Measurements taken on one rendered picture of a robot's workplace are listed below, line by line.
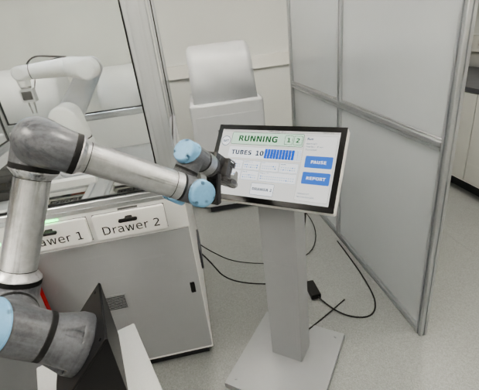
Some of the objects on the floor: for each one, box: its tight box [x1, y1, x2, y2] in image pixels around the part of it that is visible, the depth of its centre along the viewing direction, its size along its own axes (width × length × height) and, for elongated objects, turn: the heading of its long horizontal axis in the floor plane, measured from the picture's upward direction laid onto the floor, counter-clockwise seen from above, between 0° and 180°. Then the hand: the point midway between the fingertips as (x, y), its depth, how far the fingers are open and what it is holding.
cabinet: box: [0, 203, 214, 364], centre depth 209 cm, size 95×103×80 cm
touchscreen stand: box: [225, 206, 344, 390], centre depth 159 cm, size 50×45×102 cm
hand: (234, 187), depth 135 cm, fingers closed
